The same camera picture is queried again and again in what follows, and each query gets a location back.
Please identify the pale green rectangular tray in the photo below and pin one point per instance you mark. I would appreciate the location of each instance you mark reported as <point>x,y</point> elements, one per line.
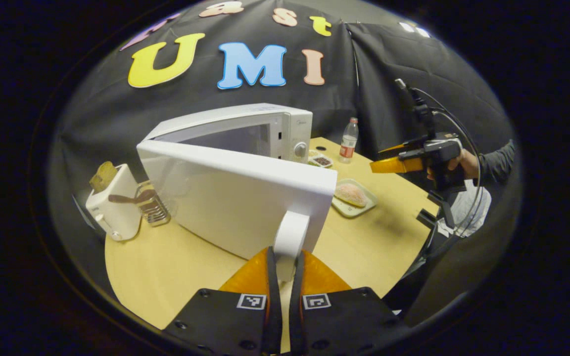
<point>370,200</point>

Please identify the divided dish of beans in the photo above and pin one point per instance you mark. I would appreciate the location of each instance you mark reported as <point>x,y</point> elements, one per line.
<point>321,160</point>

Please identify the person's light clothing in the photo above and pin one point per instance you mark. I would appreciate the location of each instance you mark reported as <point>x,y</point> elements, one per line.
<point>465,207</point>

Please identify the black backdrop cloth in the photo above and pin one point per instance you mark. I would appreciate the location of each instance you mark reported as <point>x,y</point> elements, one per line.
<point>117,118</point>

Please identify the white microwave oven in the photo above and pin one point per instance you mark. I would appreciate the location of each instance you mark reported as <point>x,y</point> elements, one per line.
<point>235,198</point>

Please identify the ceiling light panel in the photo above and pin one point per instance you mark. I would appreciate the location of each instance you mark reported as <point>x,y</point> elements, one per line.
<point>413,29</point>

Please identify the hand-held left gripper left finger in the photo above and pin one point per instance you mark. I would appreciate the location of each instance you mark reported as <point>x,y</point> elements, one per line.
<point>273,301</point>

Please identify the black metal bracket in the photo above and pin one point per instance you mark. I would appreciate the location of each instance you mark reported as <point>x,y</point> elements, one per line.
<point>438,210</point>

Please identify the white toaster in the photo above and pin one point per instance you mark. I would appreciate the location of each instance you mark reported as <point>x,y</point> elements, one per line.
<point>114,212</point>

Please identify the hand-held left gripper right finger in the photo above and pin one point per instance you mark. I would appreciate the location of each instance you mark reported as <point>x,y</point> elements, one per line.
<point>296,306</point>

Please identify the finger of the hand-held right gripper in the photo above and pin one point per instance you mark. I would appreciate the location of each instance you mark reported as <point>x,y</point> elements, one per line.
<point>389,165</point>

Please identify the brown bread slice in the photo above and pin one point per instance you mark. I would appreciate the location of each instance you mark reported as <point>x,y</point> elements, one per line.
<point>103,176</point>

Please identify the clear plastic water bottle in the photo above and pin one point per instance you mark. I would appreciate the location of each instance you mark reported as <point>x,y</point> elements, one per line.
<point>348,143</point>

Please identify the brown wooden spoon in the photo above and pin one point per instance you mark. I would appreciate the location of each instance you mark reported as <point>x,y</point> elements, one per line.
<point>129,199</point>

